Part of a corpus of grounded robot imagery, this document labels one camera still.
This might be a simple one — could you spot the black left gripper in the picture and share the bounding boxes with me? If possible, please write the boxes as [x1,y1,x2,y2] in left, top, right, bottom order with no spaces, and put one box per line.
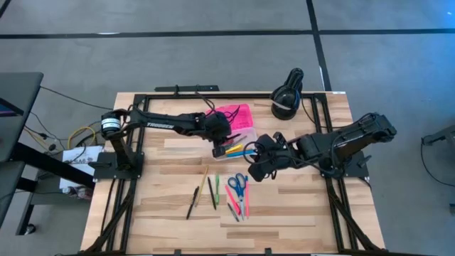
[204,112,234,147]

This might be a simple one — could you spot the dark laptop screen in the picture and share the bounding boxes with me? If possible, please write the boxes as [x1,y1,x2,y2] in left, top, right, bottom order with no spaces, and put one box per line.
[0,97,25,118]

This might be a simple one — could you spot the black mounting bar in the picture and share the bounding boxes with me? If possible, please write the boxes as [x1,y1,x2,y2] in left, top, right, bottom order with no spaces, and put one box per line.
[154,84,220,92]

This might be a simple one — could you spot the grey desk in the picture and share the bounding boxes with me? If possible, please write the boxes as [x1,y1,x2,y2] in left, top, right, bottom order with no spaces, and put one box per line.
[0,72,96,236]

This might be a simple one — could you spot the black aluminium table frame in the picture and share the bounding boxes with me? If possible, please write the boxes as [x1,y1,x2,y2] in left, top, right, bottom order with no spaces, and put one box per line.
[80,92,387,256]

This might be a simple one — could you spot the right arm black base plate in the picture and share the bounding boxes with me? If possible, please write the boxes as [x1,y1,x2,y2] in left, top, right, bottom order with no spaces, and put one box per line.
[318,149,373,178]

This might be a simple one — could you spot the pink pencil with blue cap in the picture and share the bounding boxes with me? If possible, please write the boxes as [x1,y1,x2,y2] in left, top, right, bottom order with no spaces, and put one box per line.
[243,175,250,219]

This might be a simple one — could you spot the grey stand leg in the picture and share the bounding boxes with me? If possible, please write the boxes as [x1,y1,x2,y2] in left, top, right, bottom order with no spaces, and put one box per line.
[421,124,455,146]

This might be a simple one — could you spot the yellow cable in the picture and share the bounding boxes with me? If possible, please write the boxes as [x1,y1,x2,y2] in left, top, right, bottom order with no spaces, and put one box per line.
[67,126,97,150]

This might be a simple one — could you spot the yellow pencil with pink eraser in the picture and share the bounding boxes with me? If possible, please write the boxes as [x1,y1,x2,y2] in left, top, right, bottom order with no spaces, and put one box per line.
[194,165,210,208]

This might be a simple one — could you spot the blue-handled scissors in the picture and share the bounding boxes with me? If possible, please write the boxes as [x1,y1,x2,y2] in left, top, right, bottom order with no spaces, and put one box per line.
[227,172,247,221]

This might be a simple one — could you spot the blue crayon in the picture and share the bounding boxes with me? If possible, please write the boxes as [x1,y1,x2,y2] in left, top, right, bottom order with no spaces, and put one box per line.
[227,150,257,159]

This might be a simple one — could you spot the pink highlighter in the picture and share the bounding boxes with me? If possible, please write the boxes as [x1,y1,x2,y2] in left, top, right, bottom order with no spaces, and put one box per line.
[224,184,242,216]

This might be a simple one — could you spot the black desk lamp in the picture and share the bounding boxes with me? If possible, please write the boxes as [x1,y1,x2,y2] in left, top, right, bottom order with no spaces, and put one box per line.
[269,68,305,121]

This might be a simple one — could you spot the white printed paper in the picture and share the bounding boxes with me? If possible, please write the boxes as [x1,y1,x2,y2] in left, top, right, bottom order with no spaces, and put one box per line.
[59,145,105,190]

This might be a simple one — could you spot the black pen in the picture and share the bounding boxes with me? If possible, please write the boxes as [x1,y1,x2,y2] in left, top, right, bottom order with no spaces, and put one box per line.
[207,176,218,211]
[186,185,200,220]

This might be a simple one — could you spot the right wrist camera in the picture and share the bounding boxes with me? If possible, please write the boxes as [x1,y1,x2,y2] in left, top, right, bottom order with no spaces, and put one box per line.
[247,161,273,183]

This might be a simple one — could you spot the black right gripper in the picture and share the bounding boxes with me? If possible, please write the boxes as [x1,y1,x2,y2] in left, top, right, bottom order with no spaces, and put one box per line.
[248,132,299,167]

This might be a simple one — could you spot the clear pencil box pink lid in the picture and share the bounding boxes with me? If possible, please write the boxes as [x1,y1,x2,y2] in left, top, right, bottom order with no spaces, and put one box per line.
[205,103,259,163]

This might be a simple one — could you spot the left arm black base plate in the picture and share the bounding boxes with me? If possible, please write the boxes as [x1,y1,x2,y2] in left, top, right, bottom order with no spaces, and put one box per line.
[88,151,145,180]

